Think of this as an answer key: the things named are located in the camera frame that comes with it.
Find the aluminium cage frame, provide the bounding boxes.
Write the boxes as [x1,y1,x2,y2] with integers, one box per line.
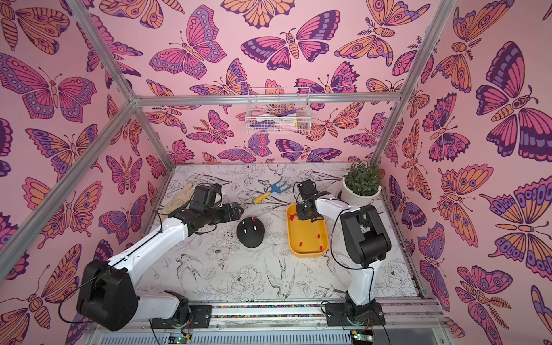
[0,0,458,345]

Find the cream fabric glove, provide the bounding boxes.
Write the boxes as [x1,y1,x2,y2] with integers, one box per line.
[158,183,195,220]

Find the potted green plant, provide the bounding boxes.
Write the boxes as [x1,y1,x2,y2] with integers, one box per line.
[341,161,382,206]

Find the yellow plastic tray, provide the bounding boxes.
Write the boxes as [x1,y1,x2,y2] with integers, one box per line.
[286,204,329,258]

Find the black round screw base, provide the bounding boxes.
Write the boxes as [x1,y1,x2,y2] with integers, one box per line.
[237,217,265,249]

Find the white wire basket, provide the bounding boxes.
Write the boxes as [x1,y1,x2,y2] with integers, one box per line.
[244,87,312,135]

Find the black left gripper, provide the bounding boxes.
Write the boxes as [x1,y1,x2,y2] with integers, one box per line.
[204,202,245,227]

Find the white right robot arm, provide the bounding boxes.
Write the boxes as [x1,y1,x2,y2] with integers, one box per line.
[296,180,392,310]

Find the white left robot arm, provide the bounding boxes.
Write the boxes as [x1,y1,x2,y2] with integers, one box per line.
[76,183,244,331]

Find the blue yellow garden fork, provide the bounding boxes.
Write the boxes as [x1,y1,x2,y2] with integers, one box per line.
[253,178,292,204]

